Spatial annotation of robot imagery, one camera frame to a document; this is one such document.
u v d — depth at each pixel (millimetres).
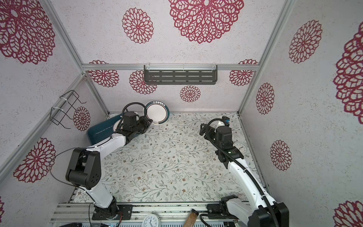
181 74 958
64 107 780
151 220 687
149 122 890
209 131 682
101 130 1076
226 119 672
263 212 396
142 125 811
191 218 687
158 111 971
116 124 1060
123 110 698
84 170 472
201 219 688
